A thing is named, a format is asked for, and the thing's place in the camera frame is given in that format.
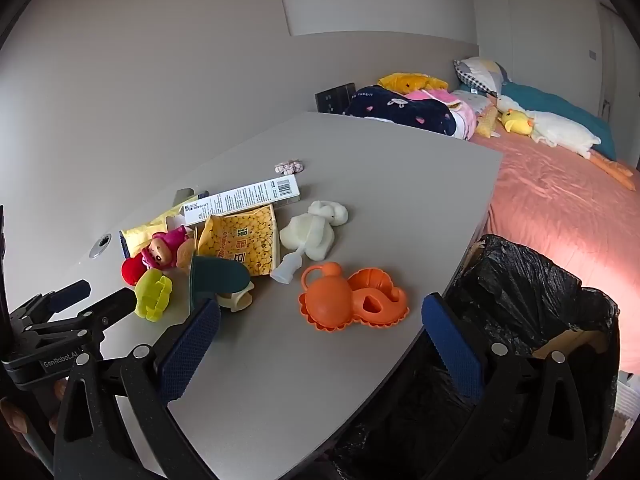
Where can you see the yellow snack bag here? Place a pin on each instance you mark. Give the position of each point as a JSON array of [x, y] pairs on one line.
[[240, 245]]

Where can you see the red ball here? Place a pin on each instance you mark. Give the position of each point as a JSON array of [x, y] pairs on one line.
[[131, 271]]

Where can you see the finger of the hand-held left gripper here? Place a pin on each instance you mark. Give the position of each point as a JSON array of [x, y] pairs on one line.
[[117, 305], [70, 293]]

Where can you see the checked pillow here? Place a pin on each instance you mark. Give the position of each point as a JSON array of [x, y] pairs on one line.
[[480, 72]]

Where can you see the navy printed blanket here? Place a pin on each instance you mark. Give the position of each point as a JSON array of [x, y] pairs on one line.
[[400, 107]]

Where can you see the small patterned pillow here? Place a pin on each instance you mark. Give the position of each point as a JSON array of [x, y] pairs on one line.
[[477, 100]]

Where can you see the small white plastic piece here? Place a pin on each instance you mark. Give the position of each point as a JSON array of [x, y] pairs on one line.
[[286, 270]]

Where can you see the long white cardboard box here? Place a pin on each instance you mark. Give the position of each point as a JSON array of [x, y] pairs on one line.
[[240, 202]]

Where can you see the white plush toy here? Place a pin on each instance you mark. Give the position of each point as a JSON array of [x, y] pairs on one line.
[[310, 232]]

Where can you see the yellow checked cloth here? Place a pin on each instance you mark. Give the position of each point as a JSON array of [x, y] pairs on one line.
[[485, 122]]

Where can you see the yellow duck plush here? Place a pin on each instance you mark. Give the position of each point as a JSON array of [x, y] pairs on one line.
[[517, 122]]

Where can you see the black wall socket panel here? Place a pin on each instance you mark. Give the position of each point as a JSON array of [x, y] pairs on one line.
[[332, 100]]

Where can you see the beige plastic piece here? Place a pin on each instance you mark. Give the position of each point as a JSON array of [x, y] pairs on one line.
[[237, 301]]

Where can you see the foam floor mat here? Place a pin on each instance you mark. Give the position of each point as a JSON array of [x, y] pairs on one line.
[[625, 400]]

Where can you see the person's left hand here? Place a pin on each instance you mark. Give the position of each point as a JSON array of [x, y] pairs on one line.
[[11, 417]]

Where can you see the teal pillow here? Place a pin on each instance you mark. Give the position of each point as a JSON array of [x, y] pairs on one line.
[[565, 110]]

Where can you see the cardboard bin with black bag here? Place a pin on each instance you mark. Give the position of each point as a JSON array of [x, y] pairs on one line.
[[525, 285]]

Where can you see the orange plastic toy mould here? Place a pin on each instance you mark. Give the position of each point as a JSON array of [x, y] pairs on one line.
[[345, 305]]

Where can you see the bed with pink sheet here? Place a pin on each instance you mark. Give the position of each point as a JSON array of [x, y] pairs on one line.
[[550, 200]]

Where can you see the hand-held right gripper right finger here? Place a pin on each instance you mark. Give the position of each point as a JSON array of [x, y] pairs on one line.
[[452, 350]]

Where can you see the yellow flower-shaped toy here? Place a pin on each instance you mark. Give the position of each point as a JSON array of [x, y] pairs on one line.
[[152, 292]]

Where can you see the yellow packet with blue ends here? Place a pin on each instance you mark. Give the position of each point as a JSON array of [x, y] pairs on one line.
[[145, 230]]

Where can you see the yellow blanket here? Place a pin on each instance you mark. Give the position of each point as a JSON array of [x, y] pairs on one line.
[[407, 81]]

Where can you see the pink hair scrunchie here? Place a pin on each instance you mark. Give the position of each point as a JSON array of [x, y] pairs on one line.
[[289, 166]]

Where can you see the pink doll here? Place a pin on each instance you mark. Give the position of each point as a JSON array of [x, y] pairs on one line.
[[162, 250]]

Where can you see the pink blanket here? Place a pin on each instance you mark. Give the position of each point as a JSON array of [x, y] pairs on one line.
[[450, 102]]

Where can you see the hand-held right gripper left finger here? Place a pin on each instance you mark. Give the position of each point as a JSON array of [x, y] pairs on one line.
[[192, 345]]

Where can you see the white goose plush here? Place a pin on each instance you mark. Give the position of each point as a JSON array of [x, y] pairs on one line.
[[555, 132]]

